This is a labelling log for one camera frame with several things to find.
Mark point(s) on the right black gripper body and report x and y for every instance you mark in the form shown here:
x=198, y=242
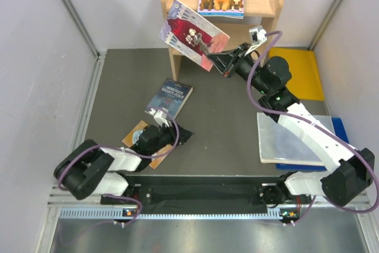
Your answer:
x=256, y=83

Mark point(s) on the clear plastic file folder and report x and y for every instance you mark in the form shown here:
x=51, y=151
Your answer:
x=268, y=134

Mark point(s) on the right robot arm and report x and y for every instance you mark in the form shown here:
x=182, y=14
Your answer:
x=348, y=171

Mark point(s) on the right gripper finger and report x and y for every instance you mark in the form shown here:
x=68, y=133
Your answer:
x=222, y=63
x=235, y=53

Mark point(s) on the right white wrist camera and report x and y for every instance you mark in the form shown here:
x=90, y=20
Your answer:
x=258, y=37

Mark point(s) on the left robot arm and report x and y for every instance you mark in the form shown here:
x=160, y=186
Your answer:
x=93, y=169

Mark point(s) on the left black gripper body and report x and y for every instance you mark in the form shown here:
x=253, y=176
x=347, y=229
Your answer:
x=166, y=137

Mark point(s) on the yellow file folder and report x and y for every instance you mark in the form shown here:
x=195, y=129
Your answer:
x=305, y=82

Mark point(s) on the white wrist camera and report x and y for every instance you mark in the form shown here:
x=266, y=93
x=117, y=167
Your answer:
x=258, y=37
x=160, y=117

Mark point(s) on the red castle picture book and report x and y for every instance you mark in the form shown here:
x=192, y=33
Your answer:
x=192, y=35

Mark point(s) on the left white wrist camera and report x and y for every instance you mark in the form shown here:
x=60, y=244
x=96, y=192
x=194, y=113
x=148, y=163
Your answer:
x=160, y=117

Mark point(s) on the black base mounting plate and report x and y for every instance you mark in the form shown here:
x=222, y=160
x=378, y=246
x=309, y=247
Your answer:
x=170, y=194

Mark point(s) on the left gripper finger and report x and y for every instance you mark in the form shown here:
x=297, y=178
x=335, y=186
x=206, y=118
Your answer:
x=184, y=134
x=183, y=140

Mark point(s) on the aluminium front rail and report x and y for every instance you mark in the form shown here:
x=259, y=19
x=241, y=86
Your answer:
x=97, y=206

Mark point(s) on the orange Othello picture book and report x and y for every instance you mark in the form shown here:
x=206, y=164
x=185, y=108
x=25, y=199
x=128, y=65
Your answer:
x=159, y=156

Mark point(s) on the blue file folder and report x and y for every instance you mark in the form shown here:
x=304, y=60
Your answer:
x=343, y=128

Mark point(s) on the dark Nineteen Eighty-Four book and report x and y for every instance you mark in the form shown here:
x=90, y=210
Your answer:
x=171, y=97

